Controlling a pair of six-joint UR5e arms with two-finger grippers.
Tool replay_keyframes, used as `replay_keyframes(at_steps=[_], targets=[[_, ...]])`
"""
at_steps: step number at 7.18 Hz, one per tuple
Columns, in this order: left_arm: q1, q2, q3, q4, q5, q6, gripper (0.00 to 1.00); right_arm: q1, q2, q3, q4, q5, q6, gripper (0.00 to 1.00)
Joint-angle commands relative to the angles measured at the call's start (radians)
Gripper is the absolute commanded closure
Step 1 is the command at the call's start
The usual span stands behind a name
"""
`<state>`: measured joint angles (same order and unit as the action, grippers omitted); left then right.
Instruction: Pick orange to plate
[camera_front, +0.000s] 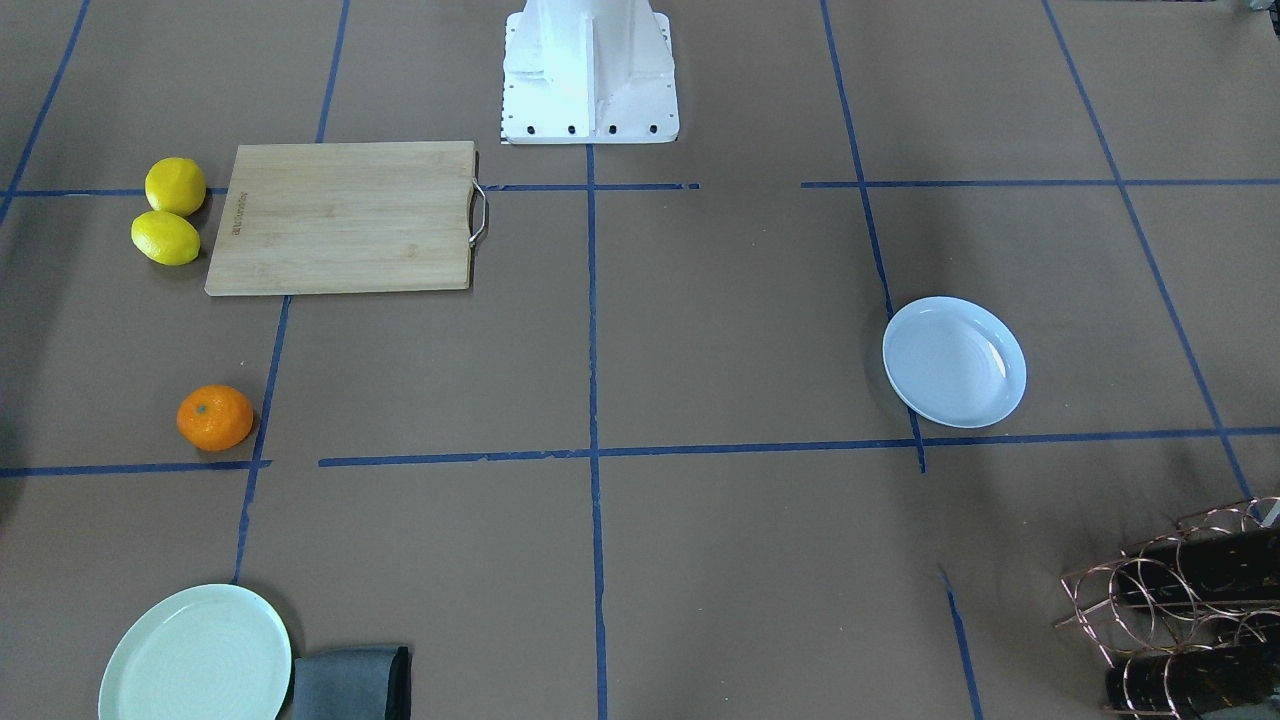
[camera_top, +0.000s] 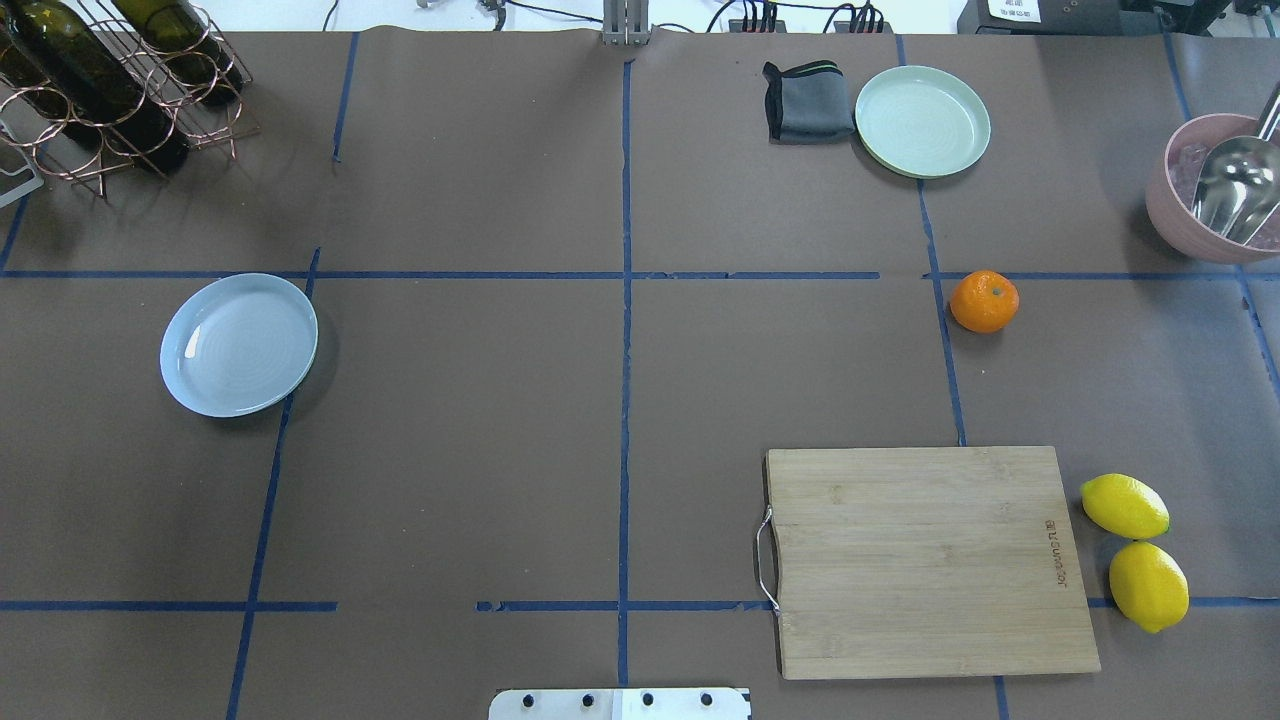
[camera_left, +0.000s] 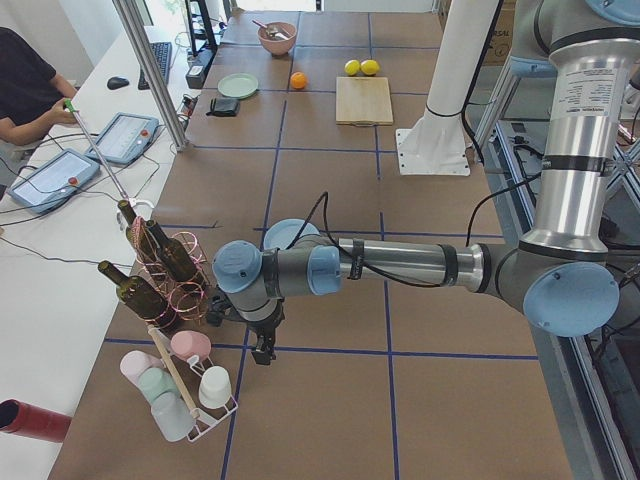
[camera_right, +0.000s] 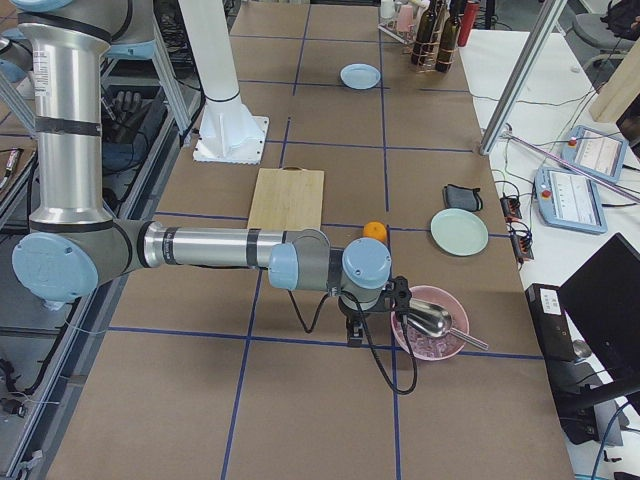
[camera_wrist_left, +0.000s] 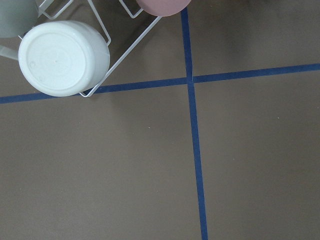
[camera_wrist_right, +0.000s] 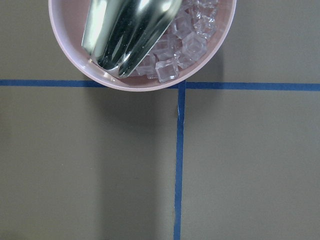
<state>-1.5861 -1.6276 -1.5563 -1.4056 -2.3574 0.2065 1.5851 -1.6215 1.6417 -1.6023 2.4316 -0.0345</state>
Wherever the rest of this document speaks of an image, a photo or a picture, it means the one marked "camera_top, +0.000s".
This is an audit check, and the aluminium frame post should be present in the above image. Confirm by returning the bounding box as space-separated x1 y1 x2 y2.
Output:
602 0 652 47

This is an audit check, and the dark green wine bottle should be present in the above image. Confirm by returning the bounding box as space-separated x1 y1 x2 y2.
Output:
3 1 189 174

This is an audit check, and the lower yellow lemon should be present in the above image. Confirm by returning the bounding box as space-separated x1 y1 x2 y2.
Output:
1108 541 1190 634

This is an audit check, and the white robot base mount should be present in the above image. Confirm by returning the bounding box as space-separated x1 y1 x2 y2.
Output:
488 687 753 719

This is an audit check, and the yellow lemon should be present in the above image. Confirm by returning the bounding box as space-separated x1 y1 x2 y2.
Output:
1108 541 1190 634
1080 473 1171 541

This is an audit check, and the wooden cutting board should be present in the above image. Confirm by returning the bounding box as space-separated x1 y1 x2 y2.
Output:
762 446 1101 682

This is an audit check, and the orange fruit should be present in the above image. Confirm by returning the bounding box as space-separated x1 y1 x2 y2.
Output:
948 270 1021 334

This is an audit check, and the pink bowl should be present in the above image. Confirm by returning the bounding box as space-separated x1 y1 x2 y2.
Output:
1146 113 1277 265

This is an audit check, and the light green plate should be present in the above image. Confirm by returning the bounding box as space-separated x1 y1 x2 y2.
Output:
854 65 993 179

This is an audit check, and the light blue plate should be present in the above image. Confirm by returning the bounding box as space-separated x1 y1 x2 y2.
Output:
159 273 319 418

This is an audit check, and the copper wire bottle rack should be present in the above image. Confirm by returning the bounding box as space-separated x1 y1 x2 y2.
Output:
3 1 262 197

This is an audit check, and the black power strip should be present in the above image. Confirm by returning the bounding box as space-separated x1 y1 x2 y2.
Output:
705 1 892 35

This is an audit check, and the upper yellow lemon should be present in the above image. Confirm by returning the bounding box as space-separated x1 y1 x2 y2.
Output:
1080 473 1171 541

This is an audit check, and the metal scoop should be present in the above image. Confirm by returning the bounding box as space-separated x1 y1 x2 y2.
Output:
1190 86 1279 246

